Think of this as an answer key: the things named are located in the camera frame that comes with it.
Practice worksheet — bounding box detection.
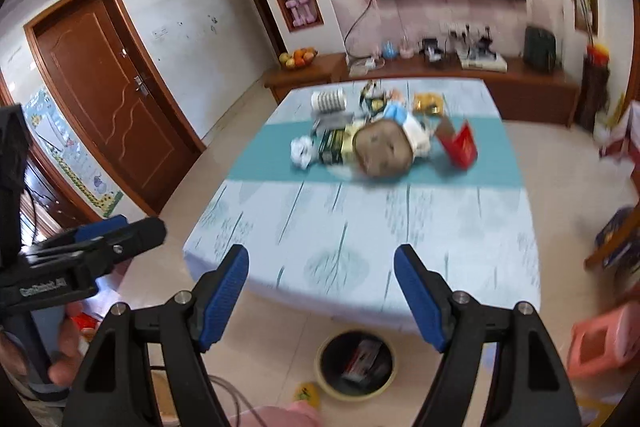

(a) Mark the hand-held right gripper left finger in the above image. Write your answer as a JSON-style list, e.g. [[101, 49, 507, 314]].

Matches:
[[62, 243, 251, 427]]

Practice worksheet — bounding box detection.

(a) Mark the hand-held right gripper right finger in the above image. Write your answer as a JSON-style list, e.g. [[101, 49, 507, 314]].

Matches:
[[393, 243, 583, 427]]

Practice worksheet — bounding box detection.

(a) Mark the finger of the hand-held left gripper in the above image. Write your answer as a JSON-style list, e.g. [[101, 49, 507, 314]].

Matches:
[[40, 214, 128, 252], [22, 217, 167, 279]]

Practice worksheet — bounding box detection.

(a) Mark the black bin with yellow rim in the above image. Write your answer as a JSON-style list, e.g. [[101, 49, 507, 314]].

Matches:
[[314, 329, 399, 403]]

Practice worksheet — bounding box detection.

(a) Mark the person's left hand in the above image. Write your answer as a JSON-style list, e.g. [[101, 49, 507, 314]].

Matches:
[[47, 302, 98, 388]]

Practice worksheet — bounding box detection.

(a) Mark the red and white packet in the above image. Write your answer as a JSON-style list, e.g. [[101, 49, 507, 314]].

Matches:
[[341, 339, 383, 383]]

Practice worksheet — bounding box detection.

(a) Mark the yellow floor item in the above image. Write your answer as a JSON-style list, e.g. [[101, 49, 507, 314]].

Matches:
[[294, 382, 322, 409]]

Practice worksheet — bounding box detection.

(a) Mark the brown wooden door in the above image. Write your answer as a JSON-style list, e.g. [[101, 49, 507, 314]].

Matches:
[[24, 0, 207, 217]]

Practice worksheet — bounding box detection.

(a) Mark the red box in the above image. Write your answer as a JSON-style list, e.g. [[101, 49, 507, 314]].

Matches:
[[435, 119, 478, 171]]

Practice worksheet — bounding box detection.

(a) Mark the white crumpled paper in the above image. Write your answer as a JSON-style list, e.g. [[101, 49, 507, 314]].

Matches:
[[290, 136, 316, 168]]

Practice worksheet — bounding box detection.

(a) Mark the dark green snack packet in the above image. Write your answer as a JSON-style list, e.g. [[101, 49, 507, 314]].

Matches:
[[316, 129, 358, 164]]

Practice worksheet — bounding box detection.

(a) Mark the blue and white wrapper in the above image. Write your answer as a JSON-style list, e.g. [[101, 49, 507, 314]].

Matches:
[[382, 102, 433, 155]]

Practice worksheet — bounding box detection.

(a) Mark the pink plastic stool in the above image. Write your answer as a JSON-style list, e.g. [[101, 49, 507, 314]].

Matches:
[[567, 309, 636, 380]]

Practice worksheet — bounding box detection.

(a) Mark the yellow snack bag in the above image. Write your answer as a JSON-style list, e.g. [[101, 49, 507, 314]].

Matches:
[[412, 92, 446, 114]]

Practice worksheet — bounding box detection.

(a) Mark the silver grey carton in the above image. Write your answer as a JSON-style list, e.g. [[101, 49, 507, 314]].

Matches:
[[312, 112, 353, 132]]

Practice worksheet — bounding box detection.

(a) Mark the blue box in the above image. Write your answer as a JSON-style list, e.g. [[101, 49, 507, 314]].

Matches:
[[595, 207, 636, 268]]

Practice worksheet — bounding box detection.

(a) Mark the checkered paper cup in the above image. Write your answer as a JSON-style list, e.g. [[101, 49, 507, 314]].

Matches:
[[311, 88, 348, 114]]

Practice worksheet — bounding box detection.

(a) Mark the wooden television cabinet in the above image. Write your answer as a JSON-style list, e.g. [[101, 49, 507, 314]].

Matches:
[[263, 52, 581, 128]]

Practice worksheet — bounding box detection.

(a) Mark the white set-top box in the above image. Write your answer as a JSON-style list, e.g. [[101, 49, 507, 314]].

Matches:
[[459, 54, 508, 72]]

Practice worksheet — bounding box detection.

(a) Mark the fruit bowl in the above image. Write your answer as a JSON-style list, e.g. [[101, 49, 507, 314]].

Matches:
[[278, 48, 318, 70]]

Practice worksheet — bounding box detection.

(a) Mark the dark patterned tall vase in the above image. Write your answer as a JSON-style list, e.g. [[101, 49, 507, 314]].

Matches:
[[580, 47, 612, 128]]

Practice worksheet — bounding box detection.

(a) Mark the dark green appliance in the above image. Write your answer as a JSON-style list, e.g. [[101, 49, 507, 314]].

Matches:
[[523, 26, 558, 70]]

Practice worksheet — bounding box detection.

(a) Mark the wall poster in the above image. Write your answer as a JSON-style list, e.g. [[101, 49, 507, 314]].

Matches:
[[20, 89, 125, 215]]

